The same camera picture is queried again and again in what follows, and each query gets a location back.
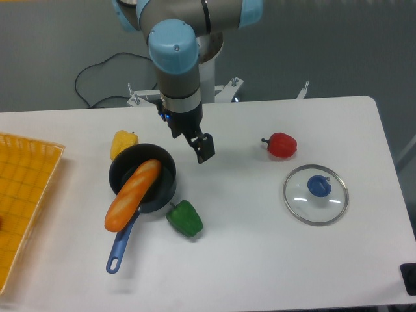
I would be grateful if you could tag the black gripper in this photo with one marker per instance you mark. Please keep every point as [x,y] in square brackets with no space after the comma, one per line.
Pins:
[188,125]

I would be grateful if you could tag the glass lid blue knob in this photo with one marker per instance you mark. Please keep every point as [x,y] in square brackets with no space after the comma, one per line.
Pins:
[315,195]

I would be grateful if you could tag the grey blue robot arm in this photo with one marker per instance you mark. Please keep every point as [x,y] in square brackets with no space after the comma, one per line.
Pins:
[178,35]

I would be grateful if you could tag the orange toy baguette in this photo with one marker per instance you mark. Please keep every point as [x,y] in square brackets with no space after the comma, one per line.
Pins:
[131,194]

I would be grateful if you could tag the green toy bell pepper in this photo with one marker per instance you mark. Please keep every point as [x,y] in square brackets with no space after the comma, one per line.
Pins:
[184,218]

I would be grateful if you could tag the red toy bell pepper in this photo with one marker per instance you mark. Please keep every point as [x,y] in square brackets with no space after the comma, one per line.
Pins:
[281,145]

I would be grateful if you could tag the yellow toy bell pepper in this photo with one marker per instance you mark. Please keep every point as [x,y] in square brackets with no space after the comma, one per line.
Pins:
[121,141]

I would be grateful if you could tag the orange plastic basket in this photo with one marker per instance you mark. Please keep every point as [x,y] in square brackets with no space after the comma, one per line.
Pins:
[27,167]

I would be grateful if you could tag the black object table corner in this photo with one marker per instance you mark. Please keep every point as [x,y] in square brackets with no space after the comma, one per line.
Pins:
[408,275]

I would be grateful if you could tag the white metal base frame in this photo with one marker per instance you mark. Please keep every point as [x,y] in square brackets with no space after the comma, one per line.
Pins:
[223,94]

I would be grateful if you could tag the dark pot blue handle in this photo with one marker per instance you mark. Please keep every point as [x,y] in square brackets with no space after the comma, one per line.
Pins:
[159,195]

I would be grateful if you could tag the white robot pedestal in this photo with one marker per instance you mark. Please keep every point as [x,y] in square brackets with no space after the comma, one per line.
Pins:
[210,46]

